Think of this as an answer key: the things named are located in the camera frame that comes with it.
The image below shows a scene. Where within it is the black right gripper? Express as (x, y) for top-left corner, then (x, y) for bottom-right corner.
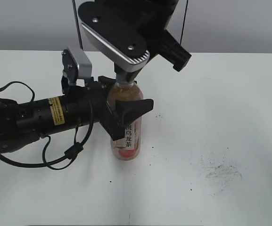
(95, 0), (192, 83)

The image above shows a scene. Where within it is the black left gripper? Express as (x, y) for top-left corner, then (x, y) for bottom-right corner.
(64, 76), (154, 140)

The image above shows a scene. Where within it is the peach oolong tea bottle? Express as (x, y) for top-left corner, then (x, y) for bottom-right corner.
(107, 82), (143, 161)

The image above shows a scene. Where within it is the grey bottle cap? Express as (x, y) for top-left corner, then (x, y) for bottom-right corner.
(116, 70), (134, 83)

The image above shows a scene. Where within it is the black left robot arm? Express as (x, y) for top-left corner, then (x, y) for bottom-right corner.
(0, 76), (154, 153)

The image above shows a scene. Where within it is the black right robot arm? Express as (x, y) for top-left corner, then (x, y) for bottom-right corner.
(94, 0), (191, 72)

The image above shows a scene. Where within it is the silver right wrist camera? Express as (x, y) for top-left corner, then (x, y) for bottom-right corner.
(77, 1), (150, 73)

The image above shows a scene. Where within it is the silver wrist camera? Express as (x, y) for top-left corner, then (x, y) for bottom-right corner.
(77, 1), (150, 73)
(62, 47), (92, 86)

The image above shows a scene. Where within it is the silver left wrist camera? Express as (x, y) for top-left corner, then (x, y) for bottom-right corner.
(62, 47), (92, 86)

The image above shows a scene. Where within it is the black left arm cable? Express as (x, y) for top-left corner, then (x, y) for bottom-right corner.
(0, 81), (94, 170)

